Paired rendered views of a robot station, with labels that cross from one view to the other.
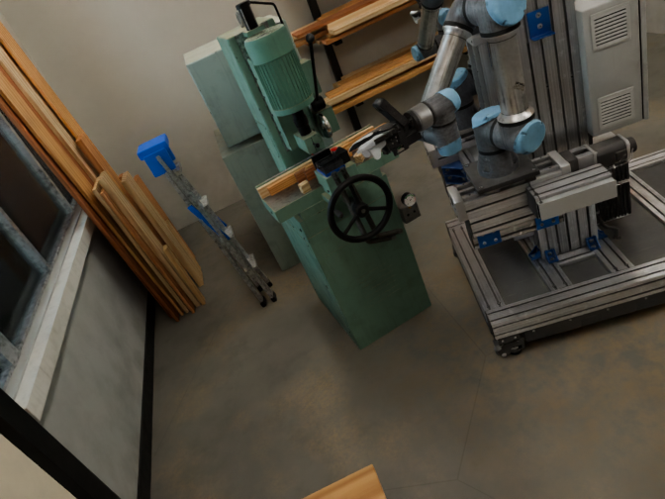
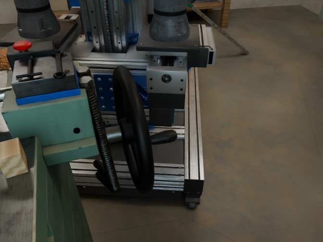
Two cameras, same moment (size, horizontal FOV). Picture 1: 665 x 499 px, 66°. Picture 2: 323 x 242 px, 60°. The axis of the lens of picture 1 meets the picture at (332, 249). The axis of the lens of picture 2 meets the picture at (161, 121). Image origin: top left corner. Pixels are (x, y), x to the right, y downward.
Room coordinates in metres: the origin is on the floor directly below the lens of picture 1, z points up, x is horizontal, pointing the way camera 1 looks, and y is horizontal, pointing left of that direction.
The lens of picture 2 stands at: (1.79, 0.31, 1.22)
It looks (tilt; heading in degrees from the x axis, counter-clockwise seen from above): 39 degrees down; 263
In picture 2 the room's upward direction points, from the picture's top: straight up
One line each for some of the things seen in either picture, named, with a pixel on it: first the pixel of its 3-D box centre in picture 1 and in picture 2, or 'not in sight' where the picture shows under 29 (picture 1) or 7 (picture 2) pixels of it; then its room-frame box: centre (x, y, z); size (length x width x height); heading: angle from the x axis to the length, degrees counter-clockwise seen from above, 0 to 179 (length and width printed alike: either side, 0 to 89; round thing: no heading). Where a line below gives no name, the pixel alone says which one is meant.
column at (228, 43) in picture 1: (276, 104); not in sight; (2.42, -0.04, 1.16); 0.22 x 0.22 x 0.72; 11
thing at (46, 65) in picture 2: (332, 160); (42, 67); (1.94, -0.15, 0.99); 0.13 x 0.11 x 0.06; 101
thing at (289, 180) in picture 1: (330, 158); not in sight; (2.14, -0.16, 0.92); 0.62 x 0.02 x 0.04; 101
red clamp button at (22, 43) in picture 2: not in sight; (22, 45); (1.97, -0.17, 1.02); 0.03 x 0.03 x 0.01
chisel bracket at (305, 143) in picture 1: (309, 142); not in sight; (2.15, -0.10, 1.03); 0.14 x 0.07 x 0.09; 11
